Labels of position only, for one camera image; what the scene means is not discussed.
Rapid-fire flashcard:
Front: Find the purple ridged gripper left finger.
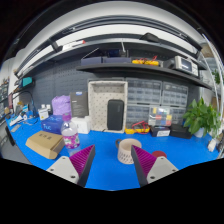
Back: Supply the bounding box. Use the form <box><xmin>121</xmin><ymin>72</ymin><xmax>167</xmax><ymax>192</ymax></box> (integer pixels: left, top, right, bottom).
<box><xmin>47</xmin><ymin>145</ymin><xmax>95</xmax><ymax>187</ymax></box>

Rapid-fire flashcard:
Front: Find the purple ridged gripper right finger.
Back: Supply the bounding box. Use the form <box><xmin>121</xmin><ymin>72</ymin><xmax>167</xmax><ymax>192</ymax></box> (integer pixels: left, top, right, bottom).
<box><xmin>131</xmin><ymin>146</ymin><xmax>178</xmax><ymax>187</ymax></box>

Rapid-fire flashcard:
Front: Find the clear plastic water bottle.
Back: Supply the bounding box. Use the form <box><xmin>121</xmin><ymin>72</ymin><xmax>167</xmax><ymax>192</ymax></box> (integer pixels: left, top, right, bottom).
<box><xmin>61</xmin><ymin>113</ymin><xmax>80</xmax><ymax>149</ymax></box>

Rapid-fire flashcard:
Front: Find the red coaster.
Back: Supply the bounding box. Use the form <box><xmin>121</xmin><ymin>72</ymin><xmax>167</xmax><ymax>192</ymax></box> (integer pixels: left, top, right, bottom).
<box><xmin>152</xmin><ymin>151</ymin><xmax>167</xmax><ymax>158</ymax></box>

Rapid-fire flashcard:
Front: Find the beige perforated cup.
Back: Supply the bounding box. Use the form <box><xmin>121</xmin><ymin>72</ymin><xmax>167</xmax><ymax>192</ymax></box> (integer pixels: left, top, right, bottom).
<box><xmin>115</xmin><ymin>138</ymin><xmax>142</xmax><ymax>165</ymax></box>

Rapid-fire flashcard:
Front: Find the brown cardboard box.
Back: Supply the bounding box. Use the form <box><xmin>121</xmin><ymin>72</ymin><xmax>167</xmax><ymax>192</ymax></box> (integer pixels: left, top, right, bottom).
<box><xmin>26</xmin><ymin>131</ymin><xmax>64</xmax><ymax>159</ymax></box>

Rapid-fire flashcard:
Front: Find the blue table mat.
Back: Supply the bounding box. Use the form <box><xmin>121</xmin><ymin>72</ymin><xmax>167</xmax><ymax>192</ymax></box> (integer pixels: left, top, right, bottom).
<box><xmin>5</xmin><ymin>114</ymin><xmax>221</xmax><ymax>192</ymax></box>

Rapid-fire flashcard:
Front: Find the small black labelled box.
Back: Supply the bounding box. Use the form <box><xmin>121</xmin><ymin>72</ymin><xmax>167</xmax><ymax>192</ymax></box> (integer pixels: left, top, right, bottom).
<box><xmin>150</xmin><ymin>126</ymin><xmax>170</xmax><ymax>137</ymax></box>

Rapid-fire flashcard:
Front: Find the yellow multimeter with leads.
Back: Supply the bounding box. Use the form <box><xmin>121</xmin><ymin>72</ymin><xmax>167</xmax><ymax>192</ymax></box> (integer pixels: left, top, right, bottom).
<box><xmin>125</xmin><ymin>121</ymin><xmax>150</xmax><ymax>134</ymax></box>

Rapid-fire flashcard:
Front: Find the white small box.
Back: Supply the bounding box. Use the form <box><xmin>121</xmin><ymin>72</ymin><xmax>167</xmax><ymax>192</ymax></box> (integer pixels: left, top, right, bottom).
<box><xmin>72</xmin><ymin>116</ymin><xmax>91</xmax><ymax>134</ymax></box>

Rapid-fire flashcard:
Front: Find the black flat box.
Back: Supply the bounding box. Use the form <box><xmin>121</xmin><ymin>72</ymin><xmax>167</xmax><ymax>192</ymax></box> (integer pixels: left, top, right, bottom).
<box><xmin>170</xmin><ymin>124</ymin><xmax>192</xmax><ymax>139</ymax></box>

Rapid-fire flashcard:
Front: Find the blue tissue box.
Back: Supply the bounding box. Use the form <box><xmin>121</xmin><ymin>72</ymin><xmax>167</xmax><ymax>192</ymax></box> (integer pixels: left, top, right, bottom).
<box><xmin>41</xmin><ymin>115</ymin><xmax>63</xmax><ymax>134</ymax></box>

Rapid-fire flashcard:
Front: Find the colourful parts organiser box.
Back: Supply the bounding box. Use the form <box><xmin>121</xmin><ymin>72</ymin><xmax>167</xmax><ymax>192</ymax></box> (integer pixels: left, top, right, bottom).
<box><xmin>148</xmin><ymin>106</ymin><xmax>172</xmax><ymax>126</ymax></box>

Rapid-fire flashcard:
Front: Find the purple plastic bag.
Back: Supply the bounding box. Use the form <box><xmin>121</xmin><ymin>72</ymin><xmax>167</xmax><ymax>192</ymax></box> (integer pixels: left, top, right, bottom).
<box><xmin>52</xmin><ymin>95</ymin><xmax>71</xmax><ymax>115</ymax></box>

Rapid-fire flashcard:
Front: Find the white small carton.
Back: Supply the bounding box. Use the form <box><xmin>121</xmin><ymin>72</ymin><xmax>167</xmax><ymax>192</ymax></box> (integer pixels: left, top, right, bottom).
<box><xmin>38</xmin><ymin>108</ymin><xmax>49</xmax><ymax>120</ymax></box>

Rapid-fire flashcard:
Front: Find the dark grey product box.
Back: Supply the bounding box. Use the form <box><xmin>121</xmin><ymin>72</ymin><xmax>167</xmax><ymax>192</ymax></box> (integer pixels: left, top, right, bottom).
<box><xmin>70</xmin><ymin>91</ymin><xmax>88</xmax><ymax>117</ymax></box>

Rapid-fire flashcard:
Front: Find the black speaker case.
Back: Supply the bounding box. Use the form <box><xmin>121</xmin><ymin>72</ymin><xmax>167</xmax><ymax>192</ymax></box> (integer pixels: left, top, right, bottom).
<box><xmin>107</xmin><ymin>99</ymin><xmax>124</xmax><ymax>131</ymax></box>

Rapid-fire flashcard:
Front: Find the green potted plant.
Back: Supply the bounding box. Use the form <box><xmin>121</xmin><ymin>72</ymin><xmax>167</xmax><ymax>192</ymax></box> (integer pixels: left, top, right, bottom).
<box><xmin>183</xmin><ymin>98</ymin><xmax>221</xmax><ymax>138</ymax></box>

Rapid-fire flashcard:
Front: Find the grey drawer cabinet left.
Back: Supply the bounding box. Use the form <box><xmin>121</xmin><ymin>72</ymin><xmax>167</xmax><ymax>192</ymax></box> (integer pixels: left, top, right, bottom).
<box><xmin>126</xmin><ymin>78</ymin><xmax>162</xmax><ymax>128</ymax></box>

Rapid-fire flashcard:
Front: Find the grey drawer cabinet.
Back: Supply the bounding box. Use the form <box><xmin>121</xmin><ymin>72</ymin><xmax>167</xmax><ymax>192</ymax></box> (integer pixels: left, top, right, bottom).
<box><xmin>126</xmin><ymin>78</ymin><xmax>162</xmax><ymax>128</ymax></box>
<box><xmin>161</xmin><ymin>82</ymin><xmax>188</xmax><ymax>124</ymax></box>

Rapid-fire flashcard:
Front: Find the grey drawer cabinet right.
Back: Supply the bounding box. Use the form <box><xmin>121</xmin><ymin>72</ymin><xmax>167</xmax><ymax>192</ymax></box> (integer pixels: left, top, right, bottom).
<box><xmin>161</xmin><ymin>82</ymin><xmax>188</xmax><ymax>124</ymax></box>

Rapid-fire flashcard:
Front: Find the white pegboard tray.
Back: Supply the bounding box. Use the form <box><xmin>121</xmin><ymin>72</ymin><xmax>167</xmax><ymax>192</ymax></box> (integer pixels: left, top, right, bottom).
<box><xmin>88</xmin><ymin>80</ymin><xmax>128</xmax><ymax>133</ymax></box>

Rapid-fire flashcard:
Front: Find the dark grey shelf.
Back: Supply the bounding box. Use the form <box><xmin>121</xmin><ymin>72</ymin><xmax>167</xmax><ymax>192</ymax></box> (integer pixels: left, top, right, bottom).
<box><xmin>76</xmin><ymin>63</ymin><xmax>212</xmax><ymax>89</ymax></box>

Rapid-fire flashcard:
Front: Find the yellow tool on shelf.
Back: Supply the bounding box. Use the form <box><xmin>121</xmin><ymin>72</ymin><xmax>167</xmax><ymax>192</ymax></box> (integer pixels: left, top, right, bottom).
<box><xmin>132</xmin><ymin>56</ymin><xmax>159</xmax><ymax>66</ymax></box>

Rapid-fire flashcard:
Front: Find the dark blue box on shelf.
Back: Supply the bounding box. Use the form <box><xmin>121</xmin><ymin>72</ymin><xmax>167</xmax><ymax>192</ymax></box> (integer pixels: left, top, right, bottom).
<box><xmin>81</xmin><ymin>48</ymin><xmax>131</xmax><ymax>66</ymax></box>

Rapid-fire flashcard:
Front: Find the grey oscilloscope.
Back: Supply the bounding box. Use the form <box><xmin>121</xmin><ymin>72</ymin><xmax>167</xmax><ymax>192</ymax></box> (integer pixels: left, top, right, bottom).
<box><xmin>163</xmin><ymin>56</ymin><xmax>198</xmax><ymax>76</ymax></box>

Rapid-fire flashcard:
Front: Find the teal box on wall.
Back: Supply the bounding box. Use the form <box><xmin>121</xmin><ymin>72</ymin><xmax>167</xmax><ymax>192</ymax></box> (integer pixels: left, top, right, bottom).
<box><xmin>21</xmin><ymin>77</ymin><xmax>33</xmax><ymax>87</ymax></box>

